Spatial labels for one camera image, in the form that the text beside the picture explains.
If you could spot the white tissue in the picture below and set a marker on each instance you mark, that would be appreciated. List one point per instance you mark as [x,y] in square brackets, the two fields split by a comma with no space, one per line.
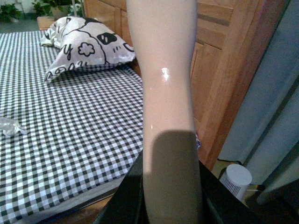
[11,127]

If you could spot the white floor heater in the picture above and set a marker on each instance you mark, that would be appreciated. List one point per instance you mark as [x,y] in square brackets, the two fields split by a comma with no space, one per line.
[236,179]

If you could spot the black white checkered bedsheet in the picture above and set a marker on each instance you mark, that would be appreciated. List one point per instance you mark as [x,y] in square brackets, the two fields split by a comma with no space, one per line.
[84,132]

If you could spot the wooden headboard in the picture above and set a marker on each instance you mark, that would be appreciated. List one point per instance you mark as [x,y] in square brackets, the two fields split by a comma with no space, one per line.
[231,38]

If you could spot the cartoon print pillow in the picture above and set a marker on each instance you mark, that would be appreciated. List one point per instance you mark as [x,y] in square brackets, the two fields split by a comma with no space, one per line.
[84,44]

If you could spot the green potted plant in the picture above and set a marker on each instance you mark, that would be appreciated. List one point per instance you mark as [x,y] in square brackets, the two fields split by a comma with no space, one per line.
[13,10]

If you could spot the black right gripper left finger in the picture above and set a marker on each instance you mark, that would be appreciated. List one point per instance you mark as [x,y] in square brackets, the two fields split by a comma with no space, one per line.
[127,205]

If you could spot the beige hand brush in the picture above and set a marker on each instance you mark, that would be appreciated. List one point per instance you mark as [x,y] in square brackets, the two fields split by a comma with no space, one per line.
[163,34]

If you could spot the grey curtain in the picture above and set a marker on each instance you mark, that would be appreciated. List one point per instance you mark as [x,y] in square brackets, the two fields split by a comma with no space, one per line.
[264,136]

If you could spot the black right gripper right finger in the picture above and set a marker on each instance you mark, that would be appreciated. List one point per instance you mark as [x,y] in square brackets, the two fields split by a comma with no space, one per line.
[219,205]

